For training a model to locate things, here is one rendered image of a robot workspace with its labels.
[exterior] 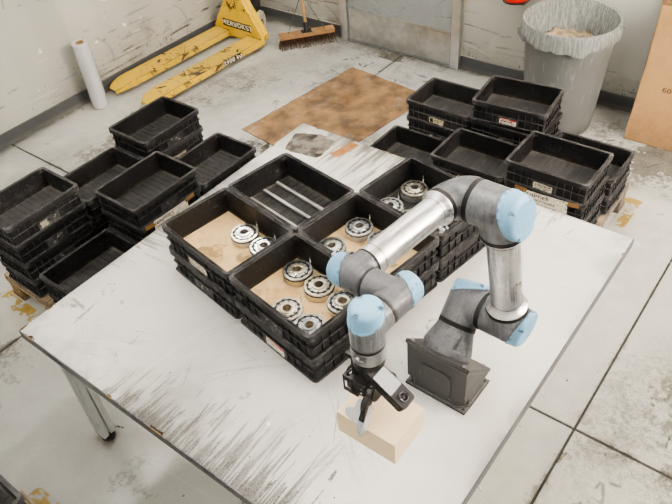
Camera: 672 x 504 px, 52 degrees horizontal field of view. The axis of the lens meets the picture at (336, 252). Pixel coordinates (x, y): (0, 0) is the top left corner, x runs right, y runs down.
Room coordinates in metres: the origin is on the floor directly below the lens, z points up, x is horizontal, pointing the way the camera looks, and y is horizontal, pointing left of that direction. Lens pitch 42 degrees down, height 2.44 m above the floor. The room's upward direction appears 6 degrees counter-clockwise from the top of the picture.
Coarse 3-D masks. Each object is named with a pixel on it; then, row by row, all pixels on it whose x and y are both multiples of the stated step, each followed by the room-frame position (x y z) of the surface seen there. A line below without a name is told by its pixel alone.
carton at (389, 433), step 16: (352, 400) 0.95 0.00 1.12; (384, 400) 0.94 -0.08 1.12; (384, 416) 0.90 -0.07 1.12; (400, 416) 0.90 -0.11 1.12; (416, 416) 0.89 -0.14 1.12; (352, 432) 0.90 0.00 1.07; (368, 432) 0.87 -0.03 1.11; (384, 432) 0.86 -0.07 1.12; (400, 432) 0.85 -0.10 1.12; (416, 432) 0.89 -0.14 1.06; (384, 448) 0.84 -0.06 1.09; (400, 448) 0.84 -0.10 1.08
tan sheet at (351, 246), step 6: (342, 228) 1.92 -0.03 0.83; (336, 234) 1.89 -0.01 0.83; (342, 234) 1.89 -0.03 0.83; (348, 240) 1.85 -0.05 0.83; (348, 246) 1.82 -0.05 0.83; (354, 246) 1.82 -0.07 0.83; (360, 246) 1.81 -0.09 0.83; (408, 252) 1.76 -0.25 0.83; (414, 252) 1.75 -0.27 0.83; (402, 258) 1.73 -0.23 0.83; (408, 258) 1.73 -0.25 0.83; (396, 264) 1.70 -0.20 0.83; (390, 270) 1.68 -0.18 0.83
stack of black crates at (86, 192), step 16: (96, 160) 3.12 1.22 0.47; (112, 160) 3.18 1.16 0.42; (128, 160) 3.12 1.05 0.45; (64, 176) 2.98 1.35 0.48; (80, 176) 3.03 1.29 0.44; (96, 176) 3.09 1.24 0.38; (112, 176) 3.09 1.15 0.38; (80, 192) 2.97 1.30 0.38; (96, 208) 2.76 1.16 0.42; (96, 224) 2.75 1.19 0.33
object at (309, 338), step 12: (288, 240) 1.77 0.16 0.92; (264, 252) 1.72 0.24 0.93; (324, 252) 1.69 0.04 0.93; (240, 288) 1.57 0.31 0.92; (252, 300) 1.52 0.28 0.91; (264, 300) 1.50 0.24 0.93; (276, 312) 1.44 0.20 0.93; (288, 324) 1.39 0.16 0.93; (324, 324) 1.37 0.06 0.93; (336, 324) 1.39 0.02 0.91; (300, 336) 1.35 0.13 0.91; (312, 336) 1.33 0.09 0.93
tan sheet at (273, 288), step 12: (276, 276) 1.70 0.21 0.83; (252, 288) 1.66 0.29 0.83; (264, 288) 1.65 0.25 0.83; (276, 288) 1.64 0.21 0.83; (288, 288) 1.64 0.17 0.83; (300, 288) 1.63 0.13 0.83; (336, 288) 1.62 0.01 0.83; (276, 300) 1.59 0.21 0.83; (312, 312) 1.52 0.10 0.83; (324, 312) 1.51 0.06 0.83
